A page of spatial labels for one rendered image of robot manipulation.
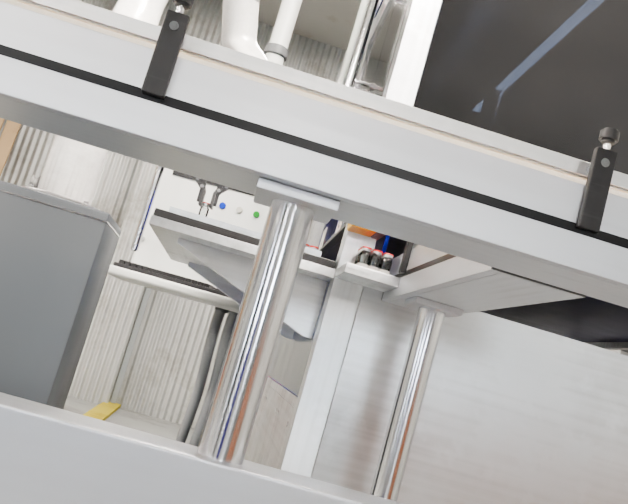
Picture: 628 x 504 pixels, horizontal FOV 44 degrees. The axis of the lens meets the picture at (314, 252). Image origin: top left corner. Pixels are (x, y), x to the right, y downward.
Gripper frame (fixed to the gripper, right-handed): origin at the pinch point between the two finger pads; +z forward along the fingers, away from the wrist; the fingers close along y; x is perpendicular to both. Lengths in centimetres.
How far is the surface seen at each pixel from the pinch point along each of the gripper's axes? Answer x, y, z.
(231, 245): 26.2, -10.0, 12.9
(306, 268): 25.8, -26.3, 13.3
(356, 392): 27, -43, 35
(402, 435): 48, -49, 40
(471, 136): 107, -36, 5
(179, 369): -426, 25, 55
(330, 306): 27.1, -33.1, 19.8
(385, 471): 48, -48, 47
